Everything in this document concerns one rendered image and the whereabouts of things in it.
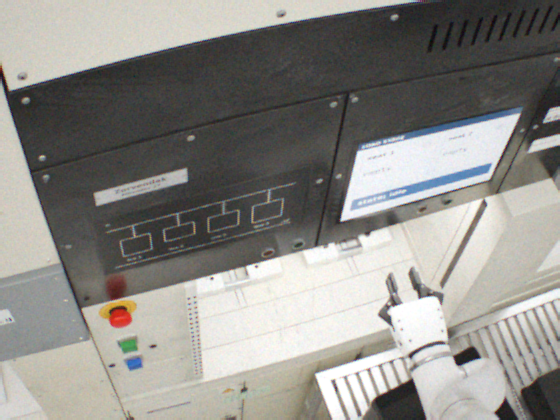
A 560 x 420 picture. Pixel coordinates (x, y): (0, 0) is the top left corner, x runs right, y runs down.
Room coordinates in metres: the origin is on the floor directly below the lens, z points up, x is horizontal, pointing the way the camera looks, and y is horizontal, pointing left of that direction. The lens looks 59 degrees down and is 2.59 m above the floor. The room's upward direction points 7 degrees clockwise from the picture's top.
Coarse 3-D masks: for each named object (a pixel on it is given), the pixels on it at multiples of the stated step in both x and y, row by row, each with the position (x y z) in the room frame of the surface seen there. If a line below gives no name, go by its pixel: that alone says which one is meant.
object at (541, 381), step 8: (544, 376) 0.65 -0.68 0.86; (552, 376) 0.65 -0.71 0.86; (536, 384) 0.63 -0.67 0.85; (544, 384) 0.63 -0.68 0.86; (552, 384) 0.63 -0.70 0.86; (528, 392) 0.63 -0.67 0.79; (536, 392) 0.62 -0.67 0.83; (544, 392) 0.61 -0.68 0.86; (552, 392) 0.61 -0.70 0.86; (528, 400) 0.61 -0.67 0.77; (536, 400) 0.60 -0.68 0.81; (544, 400) 0.59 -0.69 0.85; (552, 400) 0.59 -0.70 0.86; (536, 408) 0.59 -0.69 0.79; (544, 408) 0.58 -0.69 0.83; (552, 408) 0.57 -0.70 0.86; (536, 416) 0.57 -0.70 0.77; (544, 416) 0.56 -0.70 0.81; (552, 416) 0.55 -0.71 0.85
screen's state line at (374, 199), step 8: (472, 168) 0.75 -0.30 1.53; (480, 168) 0.76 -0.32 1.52; (488, 168) 0.77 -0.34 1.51; (448, 176) 0.73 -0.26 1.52; (456, 176) 0.74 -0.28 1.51; (464, 176) 0.75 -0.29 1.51; (472, 176) 0.75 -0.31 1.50; (416, 184) 0.70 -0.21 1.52; (424, 184) 0.71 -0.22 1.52; (432, 184) 0.72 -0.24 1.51; (440, 184) 0.73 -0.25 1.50; (384, 192) 0.68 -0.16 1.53; (392, 192) 0.69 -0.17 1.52; (400, 192) 0.69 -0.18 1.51; (408, 192) 0.70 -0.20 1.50; (416, 192) 0.71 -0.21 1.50; (352, 200) 0.66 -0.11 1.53; (360, 200) 0.66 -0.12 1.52; (368, 200) 0.67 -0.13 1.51; (376, 200) 0.68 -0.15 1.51; (384, 200) 0.68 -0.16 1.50; (352, 208) 0.66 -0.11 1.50
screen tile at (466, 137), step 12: (456, 132) 0.72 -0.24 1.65; (468, 132) 0.73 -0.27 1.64; (480, 132) 0.74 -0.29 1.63; (492, 132) 0.75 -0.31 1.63; (504, 132) 0.76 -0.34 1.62; (444, 144) 0.72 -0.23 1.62; (456, 144) 0.73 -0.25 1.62; (468, 144) 0.74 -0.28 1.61; (492, 144) 0.76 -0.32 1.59; (456, 156) 0.73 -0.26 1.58; (468, 156) 0.74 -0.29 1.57; (480, 156) 0.75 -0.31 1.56; (492, 156) 0.76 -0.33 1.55; (444, 168) 0.72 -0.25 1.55; (456, 168) 0.73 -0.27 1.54
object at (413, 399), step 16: (464, 352) 0.67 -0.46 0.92; (400, 384) 0.58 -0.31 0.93; (384, 400) 0.56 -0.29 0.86; (400, 400) 0.59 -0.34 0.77; (416, 400) 0.60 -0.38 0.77; (368, 416) 0.52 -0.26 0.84; (384, 416) 0.55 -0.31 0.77; (400, 416) 0.55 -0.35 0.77; (416, 416) 0.56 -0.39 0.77; (512, 416) 0.52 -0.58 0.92
